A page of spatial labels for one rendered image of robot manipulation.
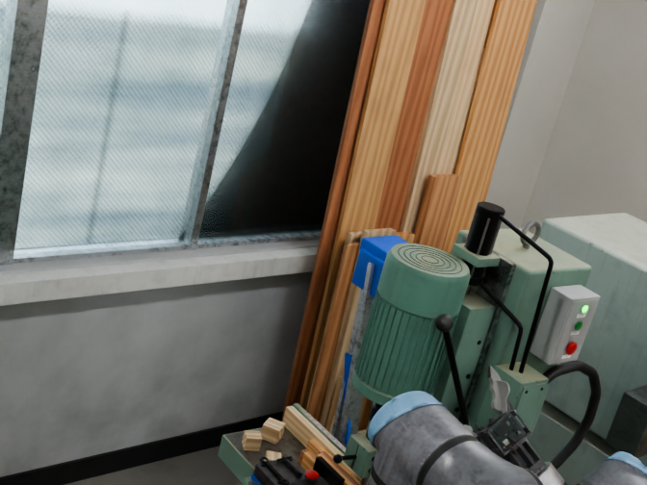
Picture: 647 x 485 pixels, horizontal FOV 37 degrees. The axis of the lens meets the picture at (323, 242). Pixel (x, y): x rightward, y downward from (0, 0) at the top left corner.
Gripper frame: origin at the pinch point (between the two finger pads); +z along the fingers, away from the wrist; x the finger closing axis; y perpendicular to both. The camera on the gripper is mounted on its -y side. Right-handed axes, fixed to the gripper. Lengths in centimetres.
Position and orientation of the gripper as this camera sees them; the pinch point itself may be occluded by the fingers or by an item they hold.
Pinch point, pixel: (458, 388)
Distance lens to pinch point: 188.1
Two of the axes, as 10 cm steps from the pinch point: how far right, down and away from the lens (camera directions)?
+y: 2.0, -3.0, -9.3
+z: -6.0, -7.9, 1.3
